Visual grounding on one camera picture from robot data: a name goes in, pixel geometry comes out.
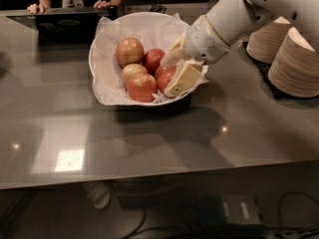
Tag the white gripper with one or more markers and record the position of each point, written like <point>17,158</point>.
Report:
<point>203,43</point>

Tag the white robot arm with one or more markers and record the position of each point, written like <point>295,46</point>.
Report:
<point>232,19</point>

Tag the dark red apple back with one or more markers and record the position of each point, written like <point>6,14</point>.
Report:
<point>152,59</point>

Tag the yellow apple middle left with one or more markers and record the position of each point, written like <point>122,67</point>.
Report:
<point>130,70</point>

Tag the yellow-red apple back left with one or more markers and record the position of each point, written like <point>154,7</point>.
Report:
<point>129,50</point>

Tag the person's left hand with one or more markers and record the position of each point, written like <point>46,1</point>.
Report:
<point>103,4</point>

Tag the person's right hand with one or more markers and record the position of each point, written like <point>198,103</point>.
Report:
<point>37,8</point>

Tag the white paper liner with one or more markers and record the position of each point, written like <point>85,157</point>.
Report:
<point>149,30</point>

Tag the small black object on counter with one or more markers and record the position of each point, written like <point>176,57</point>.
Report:
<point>157,9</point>

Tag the black mat under plates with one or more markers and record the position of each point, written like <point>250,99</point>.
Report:
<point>263,70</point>

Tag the rear paper plate stack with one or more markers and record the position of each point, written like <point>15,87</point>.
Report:
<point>264,43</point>

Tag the paper plate stack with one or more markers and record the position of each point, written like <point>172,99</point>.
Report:
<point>295,69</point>
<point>264,43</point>

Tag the front paper plate stack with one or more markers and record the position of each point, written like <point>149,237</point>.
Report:
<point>295,69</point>

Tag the black laptop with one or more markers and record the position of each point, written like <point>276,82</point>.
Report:
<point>76,25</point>

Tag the dark box on floor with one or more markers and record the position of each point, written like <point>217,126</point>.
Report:
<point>240,211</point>

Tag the white shoe under table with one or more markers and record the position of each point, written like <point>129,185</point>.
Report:
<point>98,193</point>

